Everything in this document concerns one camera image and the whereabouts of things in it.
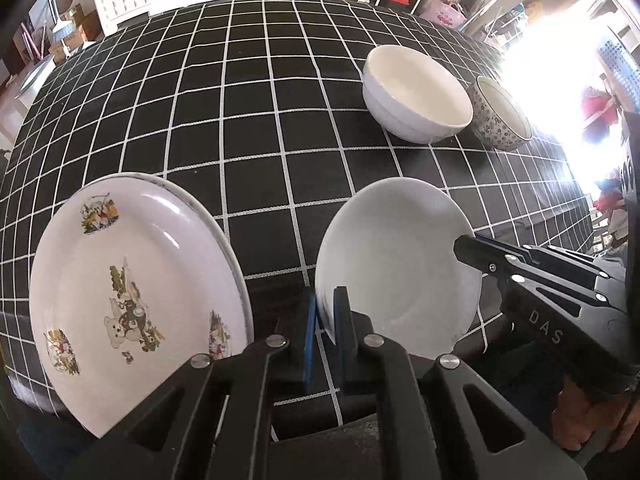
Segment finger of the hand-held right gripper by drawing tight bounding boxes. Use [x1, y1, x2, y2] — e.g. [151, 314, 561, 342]
[522, 242, 626, 282]
[453, 234, 609, 309]

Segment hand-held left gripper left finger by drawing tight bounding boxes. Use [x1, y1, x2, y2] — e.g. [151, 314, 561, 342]
[65, 291, 321, 480]

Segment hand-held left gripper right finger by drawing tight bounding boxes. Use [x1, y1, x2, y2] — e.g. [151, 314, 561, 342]
[332, 286, 588, 480]

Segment plain white plate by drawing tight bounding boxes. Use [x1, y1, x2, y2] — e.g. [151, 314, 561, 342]
[315, 176, 484, 361]

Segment white plate pink flower print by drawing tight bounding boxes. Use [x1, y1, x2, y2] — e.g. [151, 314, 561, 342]
[134, 172, 256, 357]

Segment grey patterned bowl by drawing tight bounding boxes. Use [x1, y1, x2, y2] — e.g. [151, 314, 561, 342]
[467, 75, 534, 151]

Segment plain cream white bowl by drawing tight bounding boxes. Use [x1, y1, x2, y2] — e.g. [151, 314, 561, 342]
[361, 44, 474, 145]

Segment white plate cartoon print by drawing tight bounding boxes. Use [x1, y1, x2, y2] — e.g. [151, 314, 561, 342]
[28, 173, 251, 439]

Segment person's right hand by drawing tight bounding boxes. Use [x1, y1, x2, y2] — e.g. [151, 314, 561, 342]
[554, 385, 640, 454]

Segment blue plastic basket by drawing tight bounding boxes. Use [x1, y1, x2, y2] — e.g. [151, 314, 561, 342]
[594, 35, 640, 112]

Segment black white grid tablecloth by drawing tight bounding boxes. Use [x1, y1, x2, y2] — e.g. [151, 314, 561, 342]
[0, 0, 599, 423]

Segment pink bag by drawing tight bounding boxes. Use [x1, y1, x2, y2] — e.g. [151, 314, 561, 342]
[419, 1, 469, 32]

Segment cardboard box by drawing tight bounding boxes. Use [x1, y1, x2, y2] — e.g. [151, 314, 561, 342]
[65, 5, 102, 44]

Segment white handled broom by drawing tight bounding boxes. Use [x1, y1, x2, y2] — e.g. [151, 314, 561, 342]
[50, 0, 74, 57]

